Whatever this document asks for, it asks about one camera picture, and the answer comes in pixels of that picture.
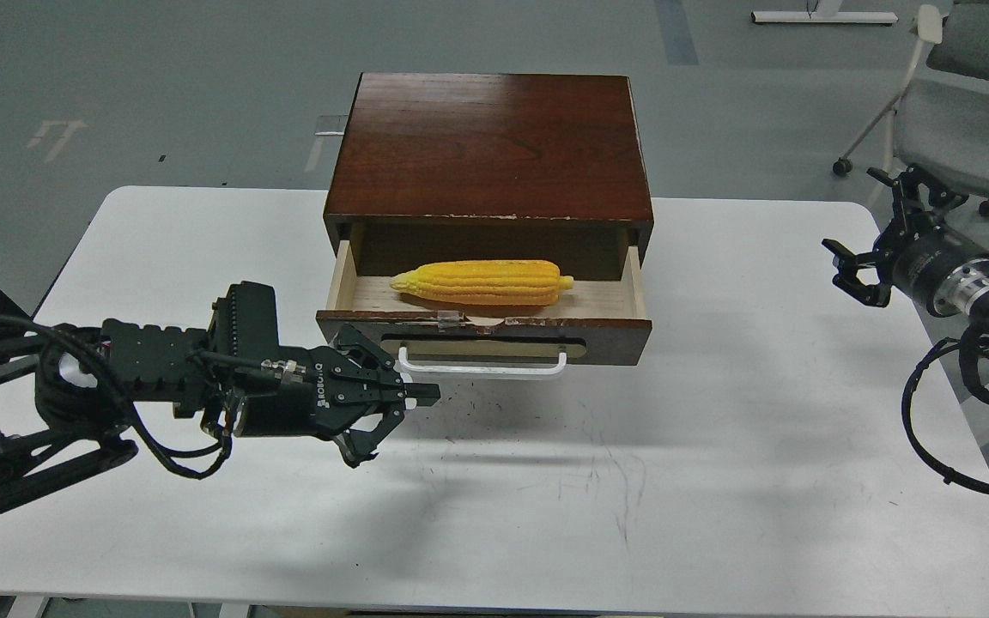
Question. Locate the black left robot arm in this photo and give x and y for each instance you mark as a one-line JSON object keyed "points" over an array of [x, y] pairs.
{"points": [[78, 401]]}

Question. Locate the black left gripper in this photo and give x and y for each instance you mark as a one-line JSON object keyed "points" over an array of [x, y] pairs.
{"points": [[272, 408]]}

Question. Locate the yellow corn cob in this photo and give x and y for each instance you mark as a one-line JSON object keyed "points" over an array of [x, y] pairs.
{"points": [[514, 282]]}

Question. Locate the wooden drawer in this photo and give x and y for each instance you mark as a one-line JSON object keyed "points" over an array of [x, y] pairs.
{"points": [[598, 322]]}

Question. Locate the grey office chair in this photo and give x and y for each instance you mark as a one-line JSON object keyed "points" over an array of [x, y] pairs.
{"points": [[939, 116]]}

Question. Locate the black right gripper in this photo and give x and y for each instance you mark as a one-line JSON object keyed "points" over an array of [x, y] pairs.
{"points": [[941, 266]]}

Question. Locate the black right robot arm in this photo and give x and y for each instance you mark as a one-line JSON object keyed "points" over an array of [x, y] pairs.
{"points": [[861, 276]]}

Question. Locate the white drawer handle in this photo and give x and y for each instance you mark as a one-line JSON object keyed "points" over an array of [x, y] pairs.
{"points": [[532, 372]]}

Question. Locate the dark wooden cabinet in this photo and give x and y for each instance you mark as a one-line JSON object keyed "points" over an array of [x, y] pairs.
{"points": [[460, 165]]}

